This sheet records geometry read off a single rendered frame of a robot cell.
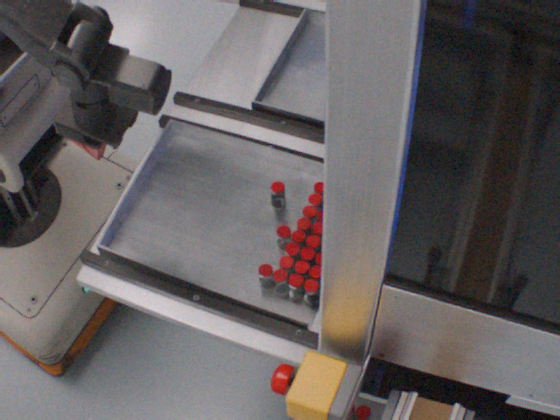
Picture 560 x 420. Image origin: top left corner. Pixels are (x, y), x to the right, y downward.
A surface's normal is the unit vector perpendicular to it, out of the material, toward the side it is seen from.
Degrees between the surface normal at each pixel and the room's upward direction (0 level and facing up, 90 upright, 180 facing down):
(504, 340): 90
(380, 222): 90
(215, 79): 0
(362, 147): 90
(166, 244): 0
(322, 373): 0
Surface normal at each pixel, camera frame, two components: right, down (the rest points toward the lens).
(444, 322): -0.37, 0.78
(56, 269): -0.04, -0.55
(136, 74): 0.11, -0.25
